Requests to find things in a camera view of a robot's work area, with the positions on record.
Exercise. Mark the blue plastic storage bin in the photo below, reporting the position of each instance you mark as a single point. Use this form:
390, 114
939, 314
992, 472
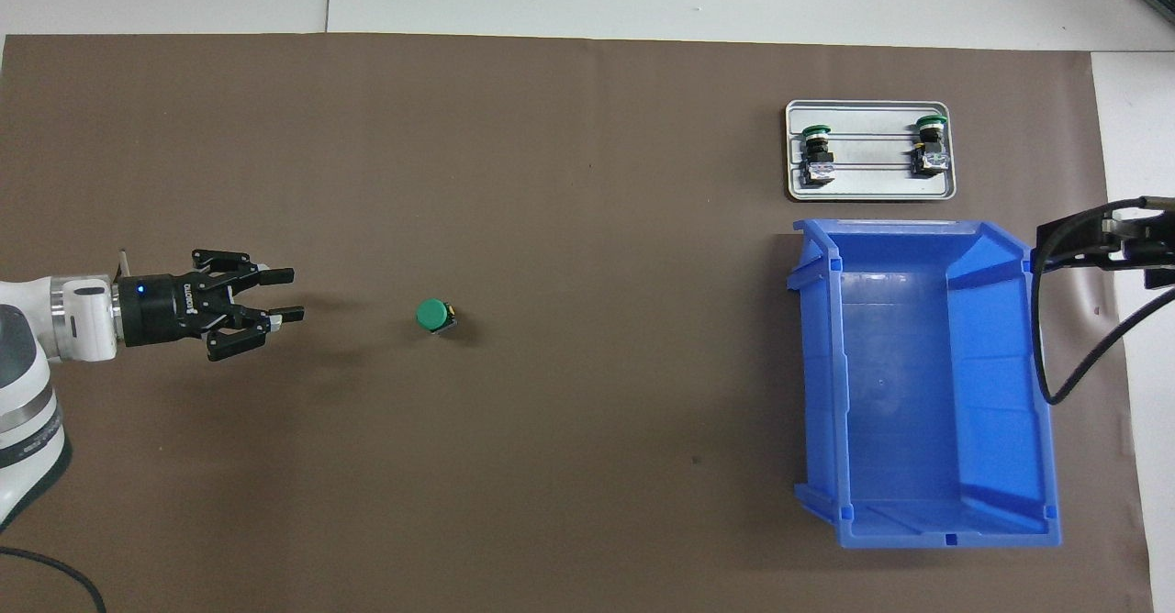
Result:
918, 393

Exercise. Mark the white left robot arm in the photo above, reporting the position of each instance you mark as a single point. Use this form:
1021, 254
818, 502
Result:
23, 393

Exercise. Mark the grey metal tray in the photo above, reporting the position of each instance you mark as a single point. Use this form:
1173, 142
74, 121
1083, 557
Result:
881, 186

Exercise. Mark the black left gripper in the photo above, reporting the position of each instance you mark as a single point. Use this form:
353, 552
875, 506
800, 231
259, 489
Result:
156, 312

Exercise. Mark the green push button switch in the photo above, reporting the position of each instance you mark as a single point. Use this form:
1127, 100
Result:
430, 315
817, 150
929, 150

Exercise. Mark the brown paper table mat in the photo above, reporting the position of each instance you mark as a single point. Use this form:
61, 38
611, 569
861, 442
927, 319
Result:
551, 182

